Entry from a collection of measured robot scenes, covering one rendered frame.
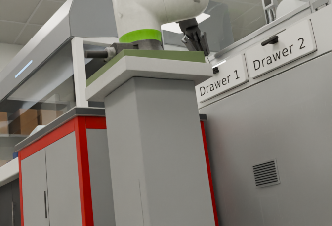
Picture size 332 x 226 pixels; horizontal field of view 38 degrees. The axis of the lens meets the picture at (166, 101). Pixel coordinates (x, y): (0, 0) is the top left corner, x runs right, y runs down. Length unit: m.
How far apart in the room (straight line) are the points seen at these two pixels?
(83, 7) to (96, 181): 1.30
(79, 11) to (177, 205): 1.64
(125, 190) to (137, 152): 0.13
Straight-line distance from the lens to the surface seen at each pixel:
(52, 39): 2.85
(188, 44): 1.95
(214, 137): 1.98
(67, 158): 1.75
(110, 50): 1.39
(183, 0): 1.45
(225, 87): 1.92
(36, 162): 2.02
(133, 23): 1.43
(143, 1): 1.46
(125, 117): 1.34
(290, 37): 1.72
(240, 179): 1.88
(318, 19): 1.69
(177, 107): 1.34
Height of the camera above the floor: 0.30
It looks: 15 degrees up
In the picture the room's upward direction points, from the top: 7 degrees counter-clockwise
